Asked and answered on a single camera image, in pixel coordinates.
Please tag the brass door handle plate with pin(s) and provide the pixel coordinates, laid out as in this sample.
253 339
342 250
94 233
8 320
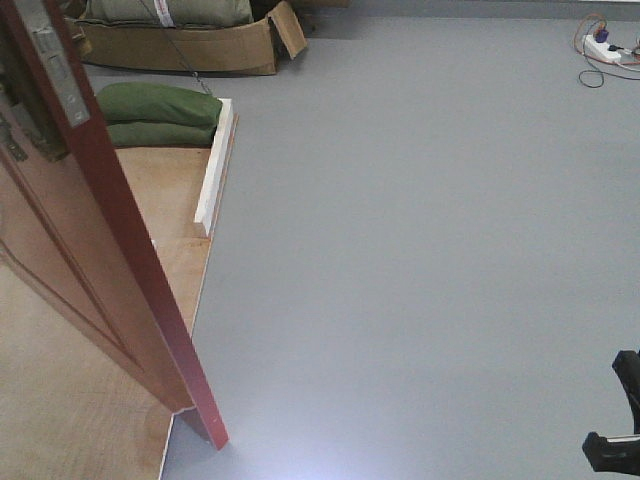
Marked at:
9 142

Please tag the open flat cardboard box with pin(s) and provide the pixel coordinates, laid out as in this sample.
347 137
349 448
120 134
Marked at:
251 49

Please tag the far white edge batten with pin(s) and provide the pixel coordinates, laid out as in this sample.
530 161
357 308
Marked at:
205 216

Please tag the upper far green sandbag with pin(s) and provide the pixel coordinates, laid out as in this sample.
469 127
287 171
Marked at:
157 103

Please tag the lower far green sandbag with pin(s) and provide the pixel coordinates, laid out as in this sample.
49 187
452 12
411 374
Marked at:
143 134

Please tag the brown wooden door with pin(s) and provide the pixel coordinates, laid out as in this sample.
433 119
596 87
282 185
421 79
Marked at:
70 226

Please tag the steel lock faceplate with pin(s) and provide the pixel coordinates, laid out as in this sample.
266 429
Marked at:
52 54

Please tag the green sandbag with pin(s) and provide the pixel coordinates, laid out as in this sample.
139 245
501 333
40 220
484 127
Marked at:
157 103
143 134

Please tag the large green woven sack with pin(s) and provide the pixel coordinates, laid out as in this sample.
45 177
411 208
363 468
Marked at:
172 13

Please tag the plywood base platform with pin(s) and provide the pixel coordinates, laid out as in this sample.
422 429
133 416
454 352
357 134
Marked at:
67 410

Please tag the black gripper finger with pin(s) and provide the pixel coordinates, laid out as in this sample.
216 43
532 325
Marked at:
626 367
612 454

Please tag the purple plug adapter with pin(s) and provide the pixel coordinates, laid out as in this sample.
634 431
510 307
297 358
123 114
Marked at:
601 35

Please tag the white power strip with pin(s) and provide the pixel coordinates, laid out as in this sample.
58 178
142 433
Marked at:
607 53

